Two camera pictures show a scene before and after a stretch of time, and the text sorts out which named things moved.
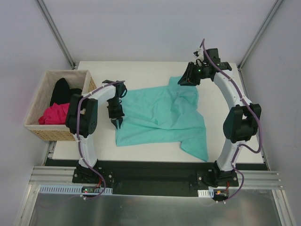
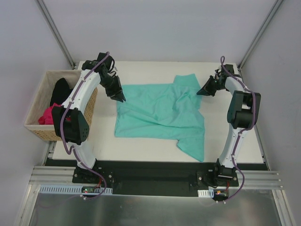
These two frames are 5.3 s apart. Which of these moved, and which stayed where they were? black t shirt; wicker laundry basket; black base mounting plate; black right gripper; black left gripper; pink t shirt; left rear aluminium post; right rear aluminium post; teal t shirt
Moved: teal t shirt; black right gripper; black left gripper
Stayed: pink t shirt; right rear aluminium post; wicker laundry basket; black t shirt; black base mounting plate; left rear aluminium post
